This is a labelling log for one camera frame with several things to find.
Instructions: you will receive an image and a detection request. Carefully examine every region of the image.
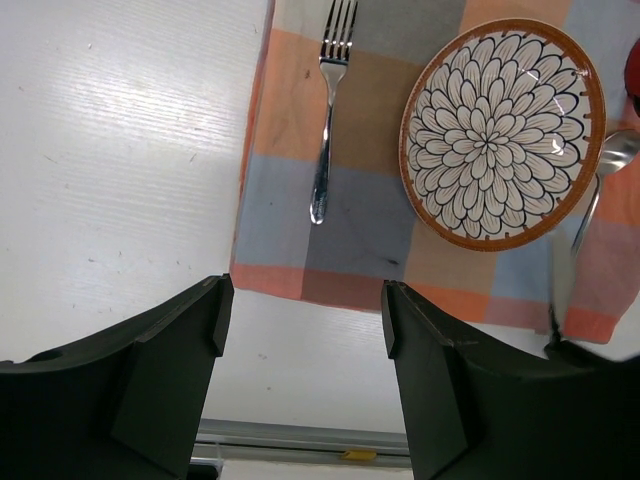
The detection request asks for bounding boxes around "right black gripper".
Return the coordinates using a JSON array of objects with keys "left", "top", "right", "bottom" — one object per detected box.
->
[{"left": 542, "top": 302, "right": 639, "bottom": 370}]

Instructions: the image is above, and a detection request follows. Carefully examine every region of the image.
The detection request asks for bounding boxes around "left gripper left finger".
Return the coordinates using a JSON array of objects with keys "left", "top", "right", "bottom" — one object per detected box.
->
[{"left": 1, "top": 274, "right": 234, "bottom": 479}]

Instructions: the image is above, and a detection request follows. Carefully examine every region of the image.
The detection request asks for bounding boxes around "red mug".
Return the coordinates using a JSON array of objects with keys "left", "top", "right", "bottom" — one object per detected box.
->
[{"left": 624, "top": 40, "right": 640, "bottom": 116}]

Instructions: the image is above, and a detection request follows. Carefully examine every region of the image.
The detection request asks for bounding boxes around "aluminium frame rail front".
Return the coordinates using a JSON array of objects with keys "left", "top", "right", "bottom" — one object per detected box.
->
[{"left": 191, "top": 419, "right": 411, "bottom": 469}]

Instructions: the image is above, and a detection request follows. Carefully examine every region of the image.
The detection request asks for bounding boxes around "silver spoon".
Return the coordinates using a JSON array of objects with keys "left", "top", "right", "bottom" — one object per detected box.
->
[{"left": 572, "top": 130, "right": 639, "bottom": 260}]

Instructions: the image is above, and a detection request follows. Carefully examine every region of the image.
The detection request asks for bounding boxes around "floral patterned ceramic plate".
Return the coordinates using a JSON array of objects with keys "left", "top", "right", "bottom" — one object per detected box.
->
[{"left": 399, "top": 18, "right": 606, "bottom": 252}]

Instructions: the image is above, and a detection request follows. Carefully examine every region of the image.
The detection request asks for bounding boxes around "orange checked cloth placemat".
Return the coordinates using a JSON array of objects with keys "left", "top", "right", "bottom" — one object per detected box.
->
[{"left": 231, "top": 1, "right": 639, "bottom": 332}]

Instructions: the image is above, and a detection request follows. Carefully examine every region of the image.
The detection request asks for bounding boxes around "silver fork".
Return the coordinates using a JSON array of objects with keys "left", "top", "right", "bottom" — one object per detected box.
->
[{"left": 309, "top": 1, "right": 358, "bottom": 225}]

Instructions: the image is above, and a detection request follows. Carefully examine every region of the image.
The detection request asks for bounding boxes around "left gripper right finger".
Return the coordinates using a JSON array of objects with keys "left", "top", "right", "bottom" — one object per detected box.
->
[{"left": 381, "top": 281, "right": 639, "bottom": 479}]

